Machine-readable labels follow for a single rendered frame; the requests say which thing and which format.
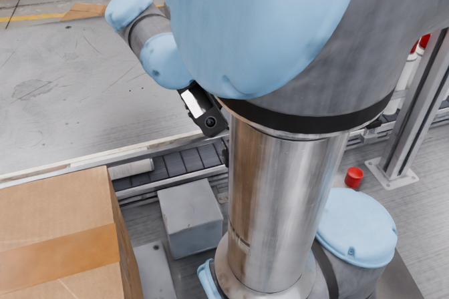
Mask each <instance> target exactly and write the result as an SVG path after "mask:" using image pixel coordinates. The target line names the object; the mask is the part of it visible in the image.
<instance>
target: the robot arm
mask: <svg viewBox="0 0 449 299"><path fill-rule="evenodd" d="M165 3H166V5H167V6H169V8H170V14H171V20H169V19H168V18H167V17H166V16H165V15H164V14H163V13H162V12H161V11H160V10H159V9H158V8H157V6H156V5H155V4H154V3H153V0H111V1H110V3H109V5H108V6H107V8H106V12H105V18H106V21H107V22H108V23H109V24H110V25H111V26H112V28H113V29H114V32H115V33H117V34H118V35H119V36H120V37H121V38H122V39H123V40H124V41H125V42H126V43H127V45H128V46H129V48H130V49H131V50H132V52H133V53H134V54H135V55H136V57H137V58H138V60H139V61H140V63H141V65H142V67H143V69H144V71H145V72H146V73H147V74H148V75H149V76H150V77H152V78H153V80H154V81H155V82H156V83H157V84H158V85H160V86H162V87H164V88H166V89H176V90H177V92H178V93H179V95H180V97H181V100H182V101H183V102H184V103H185V108H186V110H189V111H190V112H188V116H189V117H190V118H192V120H193V122H194V123H195V124H196V125H197V126H198V127H199V128H200V129H201V131H202V132H203V134H204V135H205V136H207V137H214V136H216V135H218V134H219V133H220V132H224V131H229V215H228V232H227V233H226V234H225V235H224V236H223V237H222V239H221V241H220V242H219V244H218V247H217V249H216V254H215V258H214V259H209V260H207V261H206V263H204V264H203V265H201V266H200V267H199V268H198V270H197V275H198V277H199V279H200V282H201V284H202V286H203V288H204V290H205V292H206V295H207V296H208V299H377V293H376V285H377V283H378V281H379V279H380V277H381V275H382V273H383V272H384V270H385V268H386V266H387V264H388V263H389V262H390V261H391V260H392V258H393V257H394V252H395V247H396V243H397V239H398V235H397V230H396V225H395V223H394V221H393V219H392V217H391V216H390V214H389V213H388V211H387V210H386V209H385V208H384V207H383V206H382V205H381V204H380V203H379V202H378V201H376V200H375V199H373V198H372V197H370V196H368V195H367V194H365V193H362V192H355V191H354V190H352V189H349V188H332V185H333V182H334V179H335V176H336V174H337V171H338V168H339V165H340V162H341V159H342V156H343V153H344V151H345V147H346V145H347V141H348V139H349V135H350V133H351V132H352V131H355V130H358V129H360V128H362V127H364V126H366V125H368V124H370V123H371V122H372V121H373V120H375V119H377V117H378V116H379V115H380V114H381V113H382V112H383V110H384V109H385V108H386V107H387V105H388V103H389V102H390V99H391V97H392V95H393V92H394V90H395V88H396V85H397V83H398V80H399V78H400V76H401V73H402V71H403V68H404V66H405V64H406V61H407V59H408V56H409V54H410V52H411V50H412V48H413V46H414V44H415V43H416V42H417V40H419V38H421V36H424V35H427V34H429V33H432V32H435V31H438V30H441V29H445V28H447V27H449V0H165ZM228 125H229V126H228Z"/></svg>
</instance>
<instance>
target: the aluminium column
mask: <svg viewBox="0 0 449 299"><path fill-rule="evenodd" d="M448 88H449V27H447V28H445V29H441V30H438V31H435V32H432V34H431V36H430V38H429V41H428V44H427V46H426V48H425V50H424V53H423V56H422V58H421V60H420V63H419V66H418V68H417V70H416V73H415V75H414V78H413V80H412V83H411V85H410V88H409V90H408V93H407V95H406V98H405V100H404V102H403V105H402V108H401V110H400V112H399V115H398V117H397V120H396V122H395V124H394V127H393V130H392V132H391V134H390V137H389V139H388V142H387V144H386V147H385V149H384V152H383V154H382V157H381V159H380V162H379V164H378V168H379V169H380V170H381V171H382V172H383V173H384V175H385V176H386V177H387V179H389V180H392V179H396V178H399V177H402V176H405V175H406V174H407V172H408V170H409V168H410V166H411V164H412V162H413V160H414V158H415V156H416V154H417V152H418V149H419V147H420V145H421V143H422V141H423V139H424V137H425V135H426V133H427V131H428V129H429V127H430V125H431V123H432V121H433V119H434V117H435V115H436V113H437V111H438V109H439V107H440V104H441V103H442V100H443V99H444V96H445V95H446V92H447V91H448Z"/></svg>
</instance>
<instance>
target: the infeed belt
mask: <svg viewBox="0 0 449 299"><path fill-rule="evenodd" d="M447 107H449V97H447V98H446V101H443V102H442V103H441V104H440V107H439V109H444V108H447ZM439 109H438V110H439ZM399 112H400V111H399V110H396V113H395V114H394V115H392V116H384V115H383V116H382V118H381V120H382V121H383V122H382V124H385V123H389V122H392V121H396V120H397V117H398V115H399ZM223 149H224V148H223V146H222V144H221V142H220V141H219V142H216V143H210V144H207V145H202V146H198V147H194V148H190V149H186V150H182V151H179V152H174V153H171V154H165V155H162V156H157V157H154V158H152V160H153V164H154V170H153V171H149V172H144V173H141V174H136V175H133V176H127V177H124V178H119V179H115V180H112V184H113V187H114V191H115V192H119V191H122V190H127V189H130V188H135V187H138V186H143V185H146V184H150V183H153V182H158V181H161V180H166V179H169V178H174V177H177V176H182V175H184V174H189V173H192V172H197V171H200V170H205V169H208V168H213V167H217V166H221V165H224V162H223V161H222V150H223Z"/></svg>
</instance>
